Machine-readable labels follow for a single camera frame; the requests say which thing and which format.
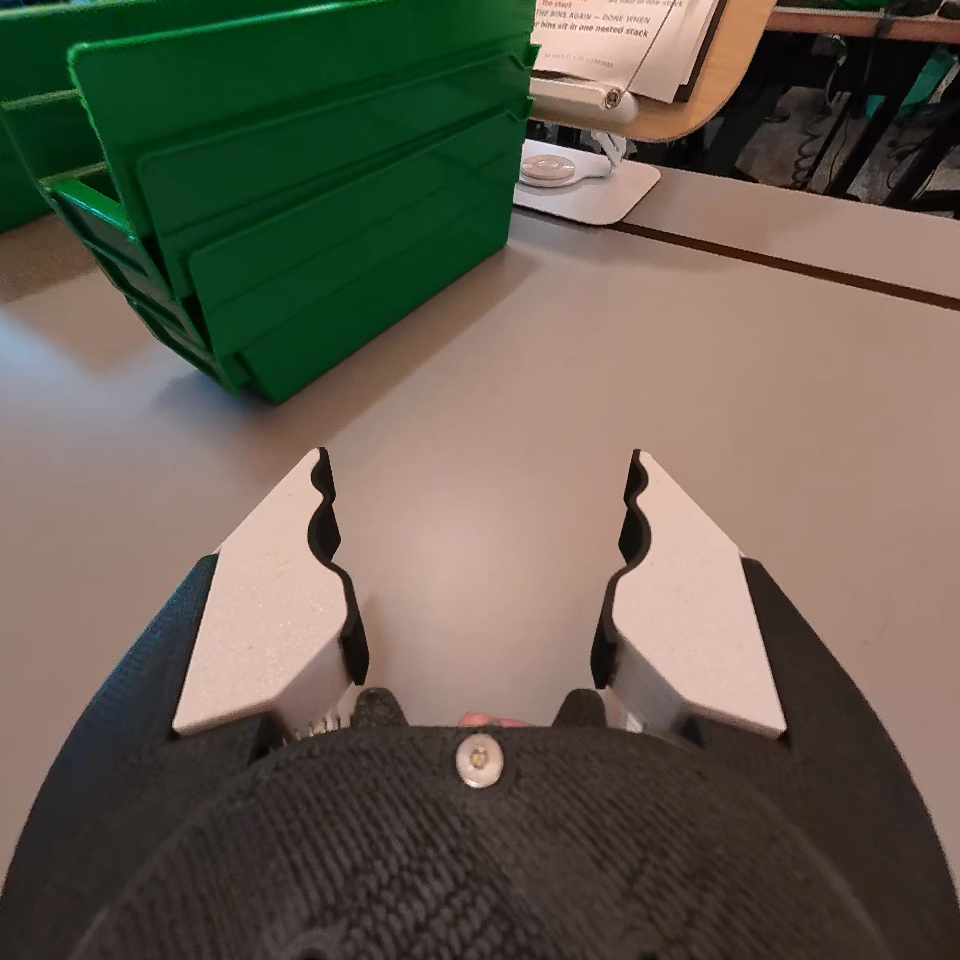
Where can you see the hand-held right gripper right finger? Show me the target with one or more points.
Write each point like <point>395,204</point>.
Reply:
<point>690,622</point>

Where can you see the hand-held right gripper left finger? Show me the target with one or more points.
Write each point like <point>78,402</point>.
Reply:
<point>270,622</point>

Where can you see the grey desk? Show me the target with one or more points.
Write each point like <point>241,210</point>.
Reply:
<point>525,375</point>

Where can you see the white stand base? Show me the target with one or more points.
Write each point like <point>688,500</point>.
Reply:
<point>622,195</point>

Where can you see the white clip bar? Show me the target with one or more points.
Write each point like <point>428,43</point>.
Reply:
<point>570,94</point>

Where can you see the wooden instruction board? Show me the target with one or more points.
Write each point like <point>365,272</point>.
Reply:
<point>739,60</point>

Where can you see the printed instruction sheet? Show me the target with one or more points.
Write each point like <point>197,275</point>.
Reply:
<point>660,52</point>

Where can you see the background wooden table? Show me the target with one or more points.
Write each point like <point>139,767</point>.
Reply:
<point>862,19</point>

